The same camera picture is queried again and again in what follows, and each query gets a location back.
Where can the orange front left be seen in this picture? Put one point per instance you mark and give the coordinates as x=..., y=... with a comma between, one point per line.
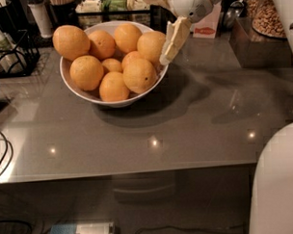
x=86, y=72

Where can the blue and silver box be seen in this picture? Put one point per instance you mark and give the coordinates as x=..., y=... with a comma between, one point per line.
x=83, y=228

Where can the glass jar of nuts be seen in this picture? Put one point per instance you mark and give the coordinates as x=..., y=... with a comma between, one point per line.
x=265, y=19

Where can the black wire rack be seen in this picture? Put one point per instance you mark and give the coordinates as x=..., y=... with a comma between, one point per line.
x=18, y=53

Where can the orange partly hidden centre right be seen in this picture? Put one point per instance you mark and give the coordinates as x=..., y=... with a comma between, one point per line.
x=128, y=58

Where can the white paper cup stack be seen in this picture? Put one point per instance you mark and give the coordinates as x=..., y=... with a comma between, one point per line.
x=39, y=12

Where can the large orange far left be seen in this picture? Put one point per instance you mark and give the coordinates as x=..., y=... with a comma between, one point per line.
x=71, y=42

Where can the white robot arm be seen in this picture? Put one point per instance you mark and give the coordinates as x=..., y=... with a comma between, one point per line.
x=272, y=198

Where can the orange rim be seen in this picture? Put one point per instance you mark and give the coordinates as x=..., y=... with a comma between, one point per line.
x=150, y=45

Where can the white appliance with fish label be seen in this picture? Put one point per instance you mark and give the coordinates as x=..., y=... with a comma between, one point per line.
x=207, y=27

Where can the orange front centre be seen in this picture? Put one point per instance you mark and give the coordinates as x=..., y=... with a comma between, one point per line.
x=113, y=88

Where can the orange front right with spot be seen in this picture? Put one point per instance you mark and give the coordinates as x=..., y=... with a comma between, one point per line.
x=139, y=75

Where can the orange back centre left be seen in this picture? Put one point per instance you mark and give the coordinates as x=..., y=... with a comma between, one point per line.
x=103, y=45

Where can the small orange in middle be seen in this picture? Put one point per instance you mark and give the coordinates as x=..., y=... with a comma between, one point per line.
x=111, y=65

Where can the dark metal box tray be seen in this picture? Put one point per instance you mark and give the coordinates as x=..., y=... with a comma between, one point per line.
x=254, y=50

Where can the black holder with sticks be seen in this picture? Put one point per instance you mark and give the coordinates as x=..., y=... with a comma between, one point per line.
x=63, y=12

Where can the tea bag display box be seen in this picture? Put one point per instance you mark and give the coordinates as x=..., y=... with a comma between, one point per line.
x=92, y=12

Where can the metal scoop spoon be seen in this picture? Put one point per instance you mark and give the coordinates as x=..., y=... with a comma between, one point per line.
x=233, y=11

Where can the white ceramic bowl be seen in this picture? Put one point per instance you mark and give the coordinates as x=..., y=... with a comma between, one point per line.
x=93, y=96

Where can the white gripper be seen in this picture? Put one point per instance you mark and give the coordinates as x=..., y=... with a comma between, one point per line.
x=188, y=4

